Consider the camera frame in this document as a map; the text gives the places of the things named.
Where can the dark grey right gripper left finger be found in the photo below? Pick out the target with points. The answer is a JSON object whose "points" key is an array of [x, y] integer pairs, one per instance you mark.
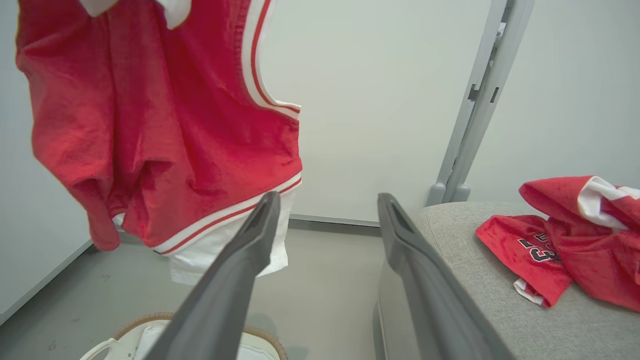
{"points": [[225, 290]]}

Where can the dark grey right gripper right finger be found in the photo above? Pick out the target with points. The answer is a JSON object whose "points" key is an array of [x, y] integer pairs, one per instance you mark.
{"points": [[430, 300]]}

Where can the red jersey with number print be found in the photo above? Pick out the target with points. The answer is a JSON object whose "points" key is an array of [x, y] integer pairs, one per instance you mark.
{"points": [[590, 250]]}

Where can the red garment with white trim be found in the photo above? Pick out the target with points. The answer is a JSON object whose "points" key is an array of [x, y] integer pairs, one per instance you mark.
{"points": [[165, 110]]}

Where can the woven laundry basket white liner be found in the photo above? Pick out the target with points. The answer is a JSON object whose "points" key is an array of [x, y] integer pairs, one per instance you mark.
{"points": [[135, 340]]}

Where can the grey metal frame post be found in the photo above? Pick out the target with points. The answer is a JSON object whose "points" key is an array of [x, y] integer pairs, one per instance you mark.
{"points": [[480, 100]]}

